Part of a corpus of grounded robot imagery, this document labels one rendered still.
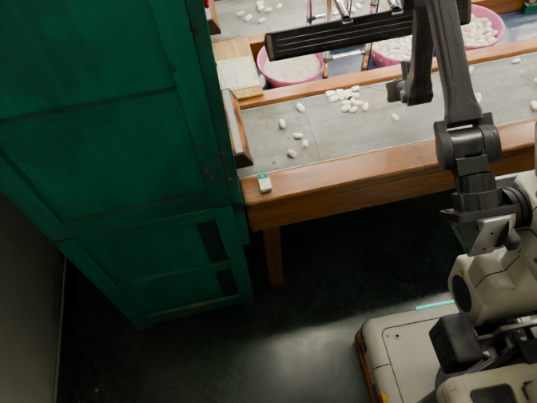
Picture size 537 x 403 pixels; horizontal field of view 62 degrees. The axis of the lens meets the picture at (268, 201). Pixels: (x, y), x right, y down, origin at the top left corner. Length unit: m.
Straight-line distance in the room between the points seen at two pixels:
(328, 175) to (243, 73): 0.55
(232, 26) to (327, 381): 1.51
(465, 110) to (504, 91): 0.93
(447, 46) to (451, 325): 0.70
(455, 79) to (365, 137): 0.68
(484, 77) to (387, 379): 1.14
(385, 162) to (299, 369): 0.94
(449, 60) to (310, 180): 0.63
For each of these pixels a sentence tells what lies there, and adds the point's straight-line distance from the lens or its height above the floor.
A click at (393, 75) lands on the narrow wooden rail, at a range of 1.78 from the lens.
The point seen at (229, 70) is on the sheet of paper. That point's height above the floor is 0.78.
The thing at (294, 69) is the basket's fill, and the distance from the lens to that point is 1.82.
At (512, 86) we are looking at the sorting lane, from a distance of 1.89.
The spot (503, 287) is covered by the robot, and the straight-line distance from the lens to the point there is 1.21.
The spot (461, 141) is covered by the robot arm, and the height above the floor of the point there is 1.27.
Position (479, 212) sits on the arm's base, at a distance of 0.90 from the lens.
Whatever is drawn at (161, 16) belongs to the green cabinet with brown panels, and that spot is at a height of 1.46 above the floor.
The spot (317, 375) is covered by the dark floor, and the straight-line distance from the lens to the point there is 1.97.
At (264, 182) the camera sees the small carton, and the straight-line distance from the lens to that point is 1.40.
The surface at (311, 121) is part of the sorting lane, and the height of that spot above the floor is 0.74.
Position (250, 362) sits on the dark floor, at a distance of 1.99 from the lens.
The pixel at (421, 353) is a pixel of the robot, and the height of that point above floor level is 0.28.
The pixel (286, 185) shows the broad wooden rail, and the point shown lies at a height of 0.76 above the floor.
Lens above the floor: 1.93
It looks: 57 degrees down
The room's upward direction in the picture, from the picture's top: 6 degrees counter-clockwise
